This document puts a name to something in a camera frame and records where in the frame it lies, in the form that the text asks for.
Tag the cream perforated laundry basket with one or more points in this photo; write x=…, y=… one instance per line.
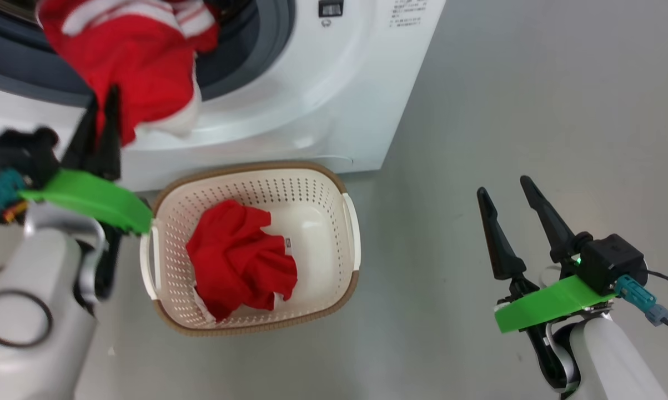
x=322, y=233

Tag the teal right camera connector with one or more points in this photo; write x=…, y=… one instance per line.
x=639, y=297

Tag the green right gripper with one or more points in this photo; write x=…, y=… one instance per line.
x=550, y=305

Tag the white front-load washing machine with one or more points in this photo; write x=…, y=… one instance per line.
x=311, y=100

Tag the red garment with white stripes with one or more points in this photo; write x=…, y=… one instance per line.
x=134, y=72

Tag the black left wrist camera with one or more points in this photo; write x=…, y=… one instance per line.
x=23, y=155

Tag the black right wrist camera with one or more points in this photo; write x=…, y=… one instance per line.
x=611, y=261

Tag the teal camera connector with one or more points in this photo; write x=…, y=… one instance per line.
x=0, y=189
x=639, y=297

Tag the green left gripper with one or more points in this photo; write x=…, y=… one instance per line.
x=89, y=194

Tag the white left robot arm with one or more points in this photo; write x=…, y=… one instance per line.
x=34, y=266

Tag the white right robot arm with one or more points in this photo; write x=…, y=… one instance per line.
x=606, y=361

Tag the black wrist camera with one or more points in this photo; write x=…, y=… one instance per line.
x=611, y=261
x=23, y=155

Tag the plain red white garment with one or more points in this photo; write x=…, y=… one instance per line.
x=239, y=261

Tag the teal left camera connector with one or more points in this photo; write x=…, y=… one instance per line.
x=0, y=189

